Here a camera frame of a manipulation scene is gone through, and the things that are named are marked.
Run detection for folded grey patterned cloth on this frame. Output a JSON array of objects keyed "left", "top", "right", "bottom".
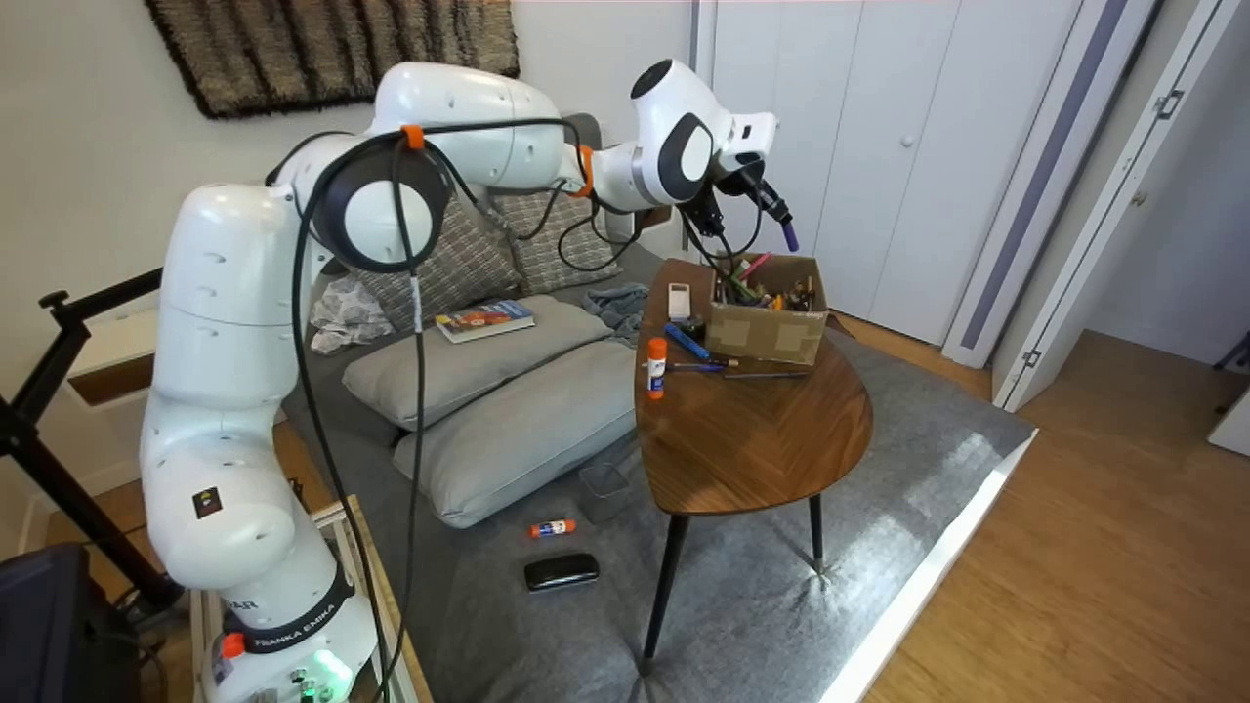
[{"left": 572, "top": 282, "right": 651, "bottom": 337}]

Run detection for white door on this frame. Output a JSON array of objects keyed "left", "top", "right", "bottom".
[{"left": 936, "top": 0, "right": 1250, "bottom": 412}]

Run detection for blue marker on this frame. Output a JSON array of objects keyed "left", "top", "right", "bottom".
[{"left": 661, "top": 320, "right": 722, "bottom": 372}]

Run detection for plain grey pillow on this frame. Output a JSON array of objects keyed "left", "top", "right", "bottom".
[
  {"left": 338, "top": 293, "right": 618, "bottom": 432},
  {"left": 390, "top": 337, "right": 644, "bottom": 529}
]

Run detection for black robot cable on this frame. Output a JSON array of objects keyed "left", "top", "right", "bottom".
[{"left": 287, "top": 115, "right": 655, "bottom": 703}]

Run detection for white wardrobe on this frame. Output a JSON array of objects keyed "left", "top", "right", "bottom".
[{"left": 690, "top": 0, "right": 1087, "bottom": 351}]

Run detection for black monitor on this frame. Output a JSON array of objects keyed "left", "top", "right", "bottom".
[{"left": 0, "top": 543, "right": 97, "bottom": 703}]

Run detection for crumpled white cloth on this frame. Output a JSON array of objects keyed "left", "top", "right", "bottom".
[{"left": 303, "top": 273, "right": 393, "bottom": 358}]

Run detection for round wooden side table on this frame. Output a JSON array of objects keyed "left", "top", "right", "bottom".
[{"left": 628, "top": 255, "right": 878, "bottom": 681}]

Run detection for grey bed mattress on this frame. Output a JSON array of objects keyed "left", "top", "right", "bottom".
[{"left": 270, "top": 229, "right": 1044, "bottom": 703}]

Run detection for glue stick orange cap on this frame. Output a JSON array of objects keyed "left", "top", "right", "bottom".
[{"left": 639, "top": 333, "right": 670, "bottom": 406}]

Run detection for black tripod stand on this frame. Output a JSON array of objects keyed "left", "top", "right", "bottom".
[{"left": 0, "top": 264, "right": 188, "bottom": 617}]

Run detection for light wooden frame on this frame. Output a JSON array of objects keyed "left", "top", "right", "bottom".
[{"left": 307, "top": 490, "right": 436, "bottom": 703}]

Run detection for cardboard box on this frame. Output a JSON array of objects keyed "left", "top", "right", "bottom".
[{"left": 703, "top": 248, "right": 837, "bottom": 376}]

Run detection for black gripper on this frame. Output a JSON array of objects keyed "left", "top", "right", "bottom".
[{"left": 675, "top": 153, "right": 793, "bottom": 240}]

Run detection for colourful book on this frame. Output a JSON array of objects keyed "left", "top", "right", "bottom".
[{"left": 434, "top": 295, "right": 537, "bottom": 346}]

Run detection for white bedside shelf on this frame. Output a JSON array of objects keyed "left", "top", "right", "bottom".
[{"left": 63, "top": 299, "right": 166, "bottom": 408}]

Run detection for dark grey headboard cushion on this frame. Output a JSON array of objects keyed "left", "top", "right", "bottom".
[{"left": 557, "top": 110, "right": 610, "bottom": 153}]

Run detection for brown woven wall hanging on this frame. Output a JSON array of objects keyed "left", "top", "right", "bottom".
[{"left": 139, "top": 0, "right": 523, "bottom": 126}]

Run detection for colourful markers bundle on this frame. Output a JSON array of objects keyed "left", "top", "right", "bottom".
[{"left": 711, "top": 255, "right": 824, "bottom": 316}]

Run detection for checkered grey cushion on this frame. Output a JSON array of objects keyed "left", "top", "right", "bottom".
[
  {"left": 501, "top": 178, "right": 628, "bottom": 295},
  {"left": 349, "top": 192, "right": 515, "bottom": 325}
]

